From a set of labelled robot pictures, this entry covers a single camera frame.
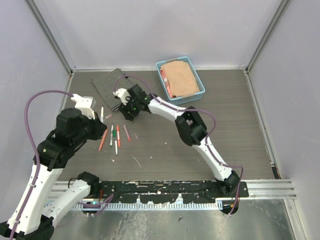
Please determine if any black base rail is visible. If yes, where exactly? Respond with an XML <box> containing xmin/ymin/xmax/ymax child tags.
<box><xmin>100</xmin><ymin>180</ymin><xmax>249</xmax><ymax>204</ymax></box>

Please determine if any purple cable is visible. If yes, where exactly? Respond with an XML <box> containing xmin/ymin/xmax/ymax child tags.
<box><xmin>8</xmin><ymin>90</ymin><xmax>116</xmax><ymax>240</ymax></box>
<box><xmin>113</xmin><ymin>74</ymin><xmax>244</xmax><ymax>216</ymax></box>

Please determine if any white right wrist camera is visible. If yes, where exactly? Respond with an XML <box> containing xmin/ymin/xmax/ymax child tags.
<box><xmin>113</xmin><ymin>88</ymin><xmax>131</xmax><ymax>105</ymax></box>

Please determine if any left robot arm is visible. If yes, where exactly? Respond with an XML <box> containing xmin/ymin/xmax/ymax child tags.
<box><xmin>0</xmin><ymin>107</ymin><xmax>107</xmax><ymax>240</ymax></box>

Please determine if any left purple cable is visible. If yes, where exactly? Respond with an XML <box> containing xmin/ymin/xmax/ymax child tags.
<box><xmin>8</xmin><ymin>90</ymin><xmax>116</xmax><ymax>240</ymax></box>

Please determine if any grey slotted cable duct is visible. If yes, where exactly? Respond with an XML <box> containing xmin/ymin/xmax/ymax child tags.
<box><xmin>72</xmin><ymin>199</ymin><xmax>223</xmax><ymax>211</ymax></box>

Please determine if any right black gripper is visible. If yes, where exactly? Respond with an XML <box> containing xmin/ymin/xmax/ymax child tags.
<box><xmin>117</xmin><ymin>95</ymin><xmax>140</xmax><ymax>122</ymax></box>

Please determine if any dark green pen cap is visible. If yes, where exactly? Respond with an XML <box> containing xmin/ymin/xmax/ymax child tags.
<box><xmin>112</xmin><ymin>130</ymin><xmax>117</xmax><ymax>138</ymax></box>

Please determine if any orange highlighter pen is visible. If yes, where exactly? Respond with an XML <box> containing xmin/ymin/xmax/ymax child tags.
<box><xmin>116</xmin><ymin>124</ymin><xmax>121</xmax><ymax>148</ymax></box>

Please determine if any salmon orange pen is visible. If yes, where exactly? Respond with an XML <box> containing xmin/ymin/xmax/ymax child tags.
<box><xmin>98</xmin><ymin>129</ymin><xmax>108</xmax><ymax>152</ymax></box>

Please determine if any purple highlighter pen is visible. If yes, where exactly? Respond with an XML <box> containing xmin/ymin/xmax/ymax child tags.
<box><xmin>123</xmin><ymin>124</ymin><xmax>132</xmax><ymax>143</ymax></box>

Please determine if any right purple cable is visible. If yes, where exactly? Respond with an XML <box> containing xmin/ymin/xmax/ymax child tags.
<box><xmin>113</xmin><ymin>74</ymin><xmax>244</xmax><ymax>216</ymax></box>

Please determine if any white pen blue end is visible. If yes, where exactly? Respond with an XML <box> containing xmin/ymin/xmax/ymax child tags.
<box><xmin>114</xmin><ymin>140</ymin><xmax>118</xmax><ymax>156</ymax></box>

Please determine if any light blue plastic basket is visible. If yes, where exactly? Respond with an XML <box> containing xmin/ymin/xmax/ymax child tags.
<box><xmin>155</xmin><ymin>56</ymin><xmax>206</xmax><ymax>105</ymax></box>

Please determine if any black white striped cloth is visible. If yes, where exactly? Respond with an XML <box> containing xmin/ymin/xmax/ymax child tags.
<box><xmin>92</xmin><ymin>68</ymin><xmax>134</xmax><ymax>113</ymax></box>

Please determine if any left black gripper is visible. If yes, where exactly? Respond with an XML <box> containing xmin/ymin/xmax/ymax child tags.
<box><xmin>72</xmin><ymin>110</ymin><xmax>107</xmax><ymax>147</ymax></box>

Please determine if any white marker green end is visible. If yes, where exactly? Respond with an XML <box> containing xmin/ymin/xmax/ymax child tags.
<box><xmin>109</xmin><ymin>124</ymin><xmax>114</xmax><ymax>148</ymax></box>

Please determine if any white pen lime end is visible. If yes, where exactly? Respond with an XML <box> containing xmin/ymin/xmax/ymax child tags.
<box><xmin>100</xmin><ymin>106</ymin><xmax>104</xmax><ymax>123</ymax></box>

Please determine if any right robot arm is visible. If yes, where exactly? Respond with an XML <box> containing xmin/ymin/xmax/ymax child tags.
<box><xmin>106</xmin><ymin>84</ymin><xmax>241</xmax><ymax>198</ymax></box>

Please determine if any peach folded towel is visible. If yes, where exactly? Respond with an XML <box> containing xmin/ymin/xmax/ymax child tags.
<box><xmin>160</xmin><ymin>60</ymin><xmax>200</xmax><ymax>99</ymax></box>

